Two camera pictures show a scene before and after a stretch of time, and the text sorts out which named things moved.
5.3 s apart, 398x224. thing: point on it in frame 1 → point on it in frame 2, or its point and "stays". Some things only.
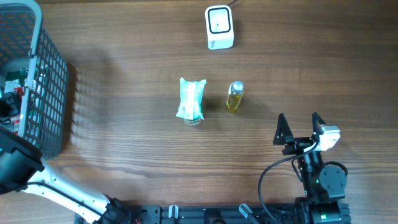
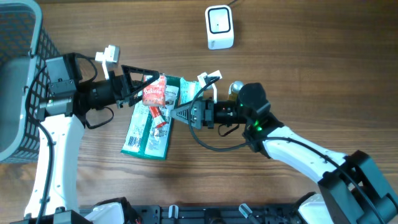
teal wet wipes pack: (191, 99) stays
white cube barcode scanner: (219, 20) stays
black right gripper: (285, 135) → (205, 110)
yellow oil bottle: (235, 93) stays
